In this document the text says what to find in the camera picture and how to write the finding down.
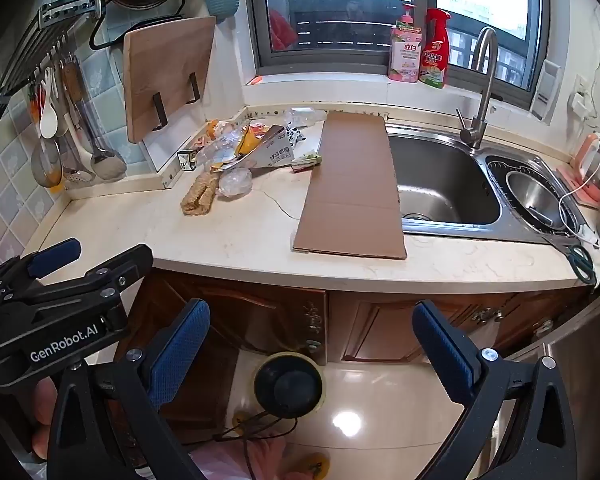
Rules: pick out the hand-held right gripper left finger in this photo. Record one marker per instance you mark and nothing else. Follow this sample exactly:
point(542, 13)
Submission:
point(180, 350)

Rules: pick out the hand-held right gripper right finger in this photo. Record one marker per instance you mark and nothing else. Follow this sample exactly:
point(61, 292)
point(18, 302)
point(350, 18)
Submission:
point(442, 355)

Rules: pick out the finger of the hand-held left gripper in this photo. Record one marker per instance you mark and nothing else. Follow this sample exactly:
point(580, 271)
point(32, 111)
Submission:
point(55, 255)
point(120, 267)

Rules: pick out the red white milk carton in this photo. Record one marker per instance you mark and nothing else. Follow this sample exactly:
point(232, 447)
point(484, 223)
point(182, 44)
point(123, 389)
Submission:
point(270, 152)

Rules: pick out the green tissue pack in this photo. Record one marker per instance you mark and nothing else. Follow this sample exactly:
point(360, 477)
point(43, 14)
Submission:
point(307, 162)

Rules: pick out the person's left hand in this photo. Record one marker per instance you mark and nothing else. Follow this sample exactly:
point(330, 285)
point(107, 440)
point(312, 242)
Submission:
point(42, 410)

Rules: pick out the wooden cabinet door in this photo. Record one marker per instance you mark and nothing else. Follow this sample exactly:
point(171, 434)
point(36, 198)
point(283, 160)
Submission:
point(260, 320)
point(380, 330)

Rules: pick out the steel slotted spoon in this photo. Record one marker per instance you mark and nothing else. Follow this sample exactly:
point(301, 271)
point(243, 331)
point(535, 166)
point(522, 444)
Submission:
point(80, 176)

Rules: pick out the jute scrubber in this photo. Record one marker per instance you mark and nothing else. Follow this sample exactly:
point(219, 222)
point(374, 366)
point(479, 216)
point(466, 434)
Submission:
point(200, 195)

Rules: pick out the black round disc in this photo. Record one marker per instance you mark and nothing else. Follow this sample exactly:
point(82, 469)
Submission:
point(290, 385)

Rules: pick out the white rice paddle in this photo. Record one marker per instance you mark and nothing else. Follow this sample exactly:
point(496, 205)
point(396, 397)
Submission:
point(49, 120)

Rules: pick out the clear plastic tray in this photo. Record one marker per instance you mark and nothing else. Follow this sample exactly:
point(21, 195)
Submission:
point(235, 182)

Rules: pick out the stainless steel appliance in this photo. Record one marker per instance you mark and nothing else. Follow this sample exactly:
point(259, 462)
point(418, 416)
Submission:
point(590, 360)

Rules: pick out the stainless steel sink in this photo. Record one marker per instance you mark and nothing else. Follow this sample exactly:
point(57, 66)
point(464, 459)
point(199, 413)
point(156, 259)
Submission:
point(440, 180)

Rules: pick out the orange snack wrapper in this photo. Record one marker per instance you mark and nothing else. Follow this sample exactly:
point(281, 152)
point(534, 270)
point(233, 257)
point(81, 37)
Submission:
point(247, 140)

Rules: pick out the brown cardboard sheet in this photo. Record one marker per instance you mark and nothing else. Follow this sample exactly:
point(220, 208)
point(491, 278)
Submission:
point(350, 185)

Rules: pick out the wooden cutting board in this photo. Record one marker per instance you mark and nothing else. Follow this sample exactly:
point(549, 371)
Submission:
point(165, 70)

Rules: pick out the black white patterned wrapper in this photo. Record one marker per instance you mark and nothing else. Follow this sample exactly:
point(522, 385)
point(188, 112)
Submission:
point(295, 136)

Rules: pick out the clear plastic bottle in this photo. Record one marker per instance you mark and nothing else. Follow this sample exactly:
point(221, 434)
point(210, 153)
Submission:
point(305, 117)

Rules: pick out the pink appliance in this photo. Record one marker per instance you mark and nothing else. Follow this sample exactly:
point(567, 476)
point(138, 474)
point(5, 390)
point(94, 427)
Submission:
point(587, 160)

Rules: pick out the steel faucet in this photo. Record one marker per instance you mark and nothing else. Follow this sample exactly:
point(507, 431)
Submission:
point(485, 105)

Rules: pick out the white grater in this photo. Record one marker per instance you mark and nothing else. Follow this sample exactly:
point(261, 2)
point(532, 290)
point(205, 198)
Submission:
point(545, 92)

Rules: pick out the blue utensil holder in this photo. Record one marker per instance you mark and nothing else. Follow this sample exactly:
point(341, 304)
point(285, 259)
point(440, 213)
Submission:
point(222, 0)

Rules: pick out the red spray bottle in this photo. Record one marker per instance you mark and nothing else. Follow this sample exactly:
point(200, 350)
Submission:
point(434, 60)

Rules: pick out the pink dish soap bottle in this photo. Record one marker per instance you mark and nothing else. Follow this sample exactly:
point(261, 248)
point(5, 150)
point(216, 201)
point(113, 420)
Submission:
point(405, 55)

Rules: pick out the black cutting board bracket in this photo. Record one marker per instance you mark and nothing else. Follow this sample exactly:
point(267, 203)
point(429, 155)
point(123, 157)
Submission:
point(195, 90)
point(160, 112)

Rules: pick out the black wall rack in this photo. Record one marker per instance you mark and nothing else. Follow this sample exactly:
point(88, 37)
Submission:
point(25, 55)

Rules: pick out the white wall socket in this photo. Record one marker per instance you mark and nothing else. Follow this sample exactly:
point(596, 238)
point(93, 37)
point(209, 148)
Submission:
point(578, 102)

